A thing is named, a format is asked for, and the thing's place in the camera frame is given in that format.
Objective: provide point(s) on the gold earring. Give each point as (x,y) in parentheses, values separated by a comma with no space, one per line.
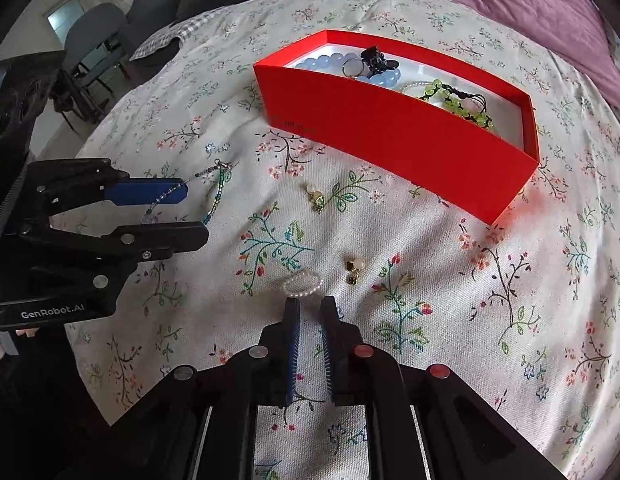
(316,197)
(352,267)

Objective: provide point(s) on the black flower hair clip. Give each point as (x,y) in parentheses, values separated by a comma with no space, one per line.
(375,57)

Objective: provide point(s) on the glass door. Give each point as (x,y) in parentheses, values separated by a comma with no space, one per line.
(64,17)

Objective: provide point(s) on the floral bed sheet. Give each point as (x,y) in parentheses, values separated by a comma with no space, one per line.
(440,310)

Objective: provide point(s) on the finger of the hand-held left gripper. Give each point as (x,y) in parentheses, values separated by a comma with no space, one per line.
(164,237)
(144,192)

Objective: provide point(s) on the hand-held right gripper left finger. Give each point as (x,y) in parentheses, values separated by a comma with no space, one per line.
(292,355)

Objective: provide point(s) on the purple pillow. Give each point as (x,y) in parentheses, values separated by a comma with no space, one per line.
(515,0)

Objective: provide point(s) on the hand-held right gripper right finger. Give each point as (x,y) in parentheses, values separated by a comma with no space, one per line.
(332,360)

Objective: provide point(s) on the red cardboard box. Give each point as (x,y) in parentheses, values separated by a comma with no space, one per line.
(390,135)

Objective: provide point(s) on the grey checkered cloth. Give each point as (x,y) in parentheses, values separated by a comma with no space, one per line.
(159,37)

